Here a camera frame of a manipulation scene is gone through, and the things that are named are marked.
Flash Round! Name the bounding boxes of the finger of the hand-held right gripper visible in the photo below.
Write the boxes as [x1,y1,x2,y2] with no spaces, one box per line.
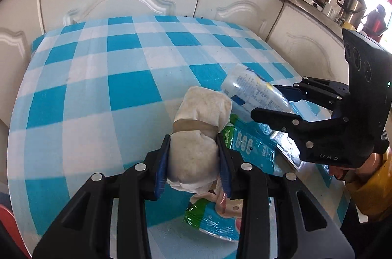
[251,107,348,161]
[272,77,350,112]

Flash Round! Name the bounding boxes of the orange plastic basin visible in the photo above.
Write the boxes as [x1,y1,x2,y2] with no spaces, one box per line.
[0,205,31,259]

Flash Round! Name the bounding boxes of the white paper bundle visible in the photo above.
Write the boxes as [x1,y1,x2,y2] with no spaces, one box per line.
[167,86,232,195]

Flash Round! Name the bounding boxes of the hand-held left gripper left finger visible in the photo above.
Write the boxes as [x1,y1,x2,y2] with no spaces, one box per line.
[32,134,171,259]

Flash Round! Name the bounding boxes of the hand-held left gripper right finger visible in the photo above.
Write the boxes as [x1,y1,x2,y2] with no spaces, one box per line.
[216,134,356,259]

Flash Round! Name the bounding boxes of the green and blue wipes pack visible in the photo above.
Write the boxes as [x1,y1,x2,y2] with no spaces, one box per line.
[184,113,276,243]

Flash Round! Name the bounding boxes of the clear plastic wrapper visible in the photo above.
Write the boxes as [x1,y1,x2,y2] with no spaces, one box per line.
[271,130,307,169]

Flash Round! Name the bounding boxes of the blue checked tablecloth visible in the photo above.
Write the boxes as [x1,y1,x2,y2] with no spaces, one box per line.
[6,15,353,259]

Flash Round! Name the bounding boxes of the clear bottle with blue label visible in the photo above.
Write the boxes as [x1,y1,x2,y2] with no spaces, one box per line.
[220,64,291,114]

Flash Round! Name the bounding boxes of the person's right hand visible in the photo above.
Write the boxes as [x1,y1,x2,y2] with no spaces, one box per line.
[330,152,382,183]

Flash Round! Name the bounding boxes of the person's right forearm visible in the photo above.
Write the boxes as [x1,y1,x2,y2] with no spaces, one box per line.
[346,144,392,217]

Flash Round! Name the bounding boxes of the steel thermos jug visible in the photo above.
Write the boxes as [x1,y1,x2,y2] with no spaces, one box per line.
[336,0,368,26]

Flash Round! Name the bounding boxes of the red thermos jug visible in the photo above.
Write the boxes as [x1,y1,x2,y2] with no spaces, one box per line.
[365,4,387,37]

